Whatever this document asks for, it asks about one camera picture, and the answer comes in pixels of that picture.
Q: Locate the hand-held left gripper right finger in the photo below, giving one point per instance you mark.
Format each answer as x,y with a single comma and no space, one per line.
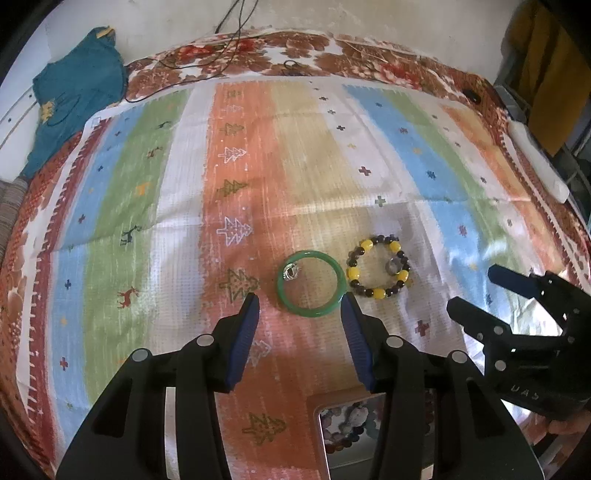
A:
358,341

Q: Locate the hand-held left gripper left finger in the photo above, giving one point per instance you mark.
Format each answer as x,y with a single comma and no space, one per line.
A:
242,341

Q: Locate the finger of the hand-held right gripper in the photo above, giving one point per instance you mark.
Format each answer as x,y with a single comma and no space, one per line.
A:
512,281
475,323

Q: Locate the green jade bangle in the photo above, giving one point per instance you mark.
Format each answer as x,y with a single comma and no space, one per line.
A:
282,295

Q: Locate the silver metal tin box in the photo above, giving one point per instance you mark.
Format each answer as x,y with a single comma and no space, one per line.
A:
341,466

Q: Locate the person's right hand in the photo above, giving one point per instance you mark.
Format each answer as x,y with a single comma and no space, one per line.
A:
568,423

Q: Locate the white rolled cloth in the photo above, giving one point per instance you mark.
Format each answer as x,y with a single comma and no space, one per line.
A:
535,157

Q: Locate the striped printed mat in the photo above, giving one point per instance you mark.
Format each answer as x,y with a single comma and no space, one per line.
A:
184,184

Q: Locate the mustard hanging jacket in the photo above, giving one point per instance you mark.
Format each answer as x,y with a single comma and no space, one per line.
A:
554,69

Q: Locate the grey striped cushion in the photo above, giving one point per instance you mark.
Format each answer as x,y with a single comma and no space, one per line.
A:
9,207

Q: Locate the teal embroidered garment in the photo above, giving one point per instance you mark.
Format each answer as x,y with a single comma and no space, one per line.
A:
74,92

